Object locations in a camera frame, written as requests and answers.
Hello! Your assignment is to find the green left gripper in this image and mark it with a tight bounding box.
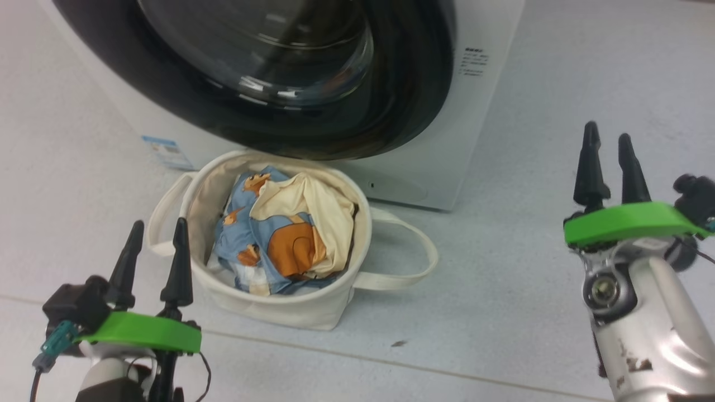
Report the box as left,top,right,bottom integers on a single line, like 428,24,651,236
75,217,203,361

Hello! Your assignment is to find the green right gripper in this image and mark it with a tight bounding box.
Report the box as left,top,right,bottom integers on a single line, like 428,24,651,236
563,121,713,257

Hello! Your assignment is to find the blue bear print cloth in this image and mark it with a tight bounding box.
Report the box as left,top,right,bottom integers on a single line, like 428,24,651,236
208,166,358,296

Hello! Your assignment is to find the black round glass washer door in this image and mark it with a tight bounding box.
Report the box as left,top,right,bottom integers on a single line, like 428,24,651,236
53,0,456,161

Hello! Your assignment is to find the cream fabric laundry basket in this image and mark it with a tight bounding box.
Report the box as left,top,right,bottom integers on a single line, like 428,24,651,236
146,150,439,331

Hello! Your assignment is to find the white front-load washing machine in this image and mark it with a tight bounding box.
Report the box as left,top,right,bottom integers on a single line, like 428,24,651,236
36,0,526,212

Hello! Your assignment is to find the blue white energy label sticker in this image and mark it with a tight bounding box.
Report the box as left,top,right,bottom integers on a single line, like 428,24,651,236
141,135,194,171

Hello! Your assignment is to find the oval drain filter cover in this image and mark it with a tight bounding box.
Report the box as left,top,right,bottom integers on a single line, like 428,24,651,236
357,170,428,205

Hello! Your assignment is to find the thin black cable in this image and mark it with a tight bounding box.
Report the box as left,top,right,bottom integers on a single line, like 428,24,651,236
28,368,46,402
673,237,715,264

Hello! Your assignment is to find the teal cable connector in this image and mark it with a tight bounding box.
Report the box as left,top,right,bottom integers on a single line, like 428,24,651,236
32,320,79,373

